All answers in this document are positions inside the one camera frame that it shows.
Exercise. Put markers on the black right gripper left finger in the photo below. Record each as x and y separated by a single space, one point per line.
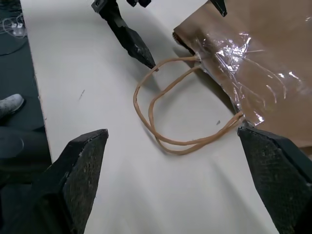
73 185

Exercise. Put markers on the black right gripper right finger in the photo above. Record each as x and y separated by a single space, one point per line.
278 175

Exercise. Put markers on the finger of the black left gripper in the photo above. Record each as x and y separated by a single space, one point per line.
220 6

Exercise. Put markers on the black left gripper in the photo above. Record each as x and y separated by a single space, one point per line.
141 2

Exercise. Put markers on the grey shoe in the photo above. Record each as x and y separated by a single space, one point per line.
11 104

